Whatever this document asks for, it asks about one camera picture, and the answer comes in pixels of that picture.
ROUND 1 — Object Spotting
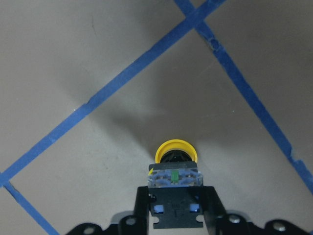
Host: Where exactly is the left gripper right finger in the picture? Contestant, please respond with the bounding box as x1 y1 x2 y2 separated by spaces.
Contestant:
199 186 251 235

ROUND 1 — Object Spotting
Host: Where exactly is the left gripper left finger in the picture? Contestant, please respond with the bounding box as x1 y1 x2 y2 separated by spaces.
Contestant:
118 186 151 235

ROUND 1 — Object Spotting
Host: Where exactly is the yellow push button switch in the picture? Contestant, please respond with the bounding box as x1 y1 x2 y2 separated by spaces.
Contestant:
148 139 203 229

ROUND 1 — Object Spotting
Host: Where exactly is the brown paper table cover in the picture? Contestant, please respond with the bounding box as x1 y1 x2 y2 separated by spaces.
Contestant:
0 0 313 235

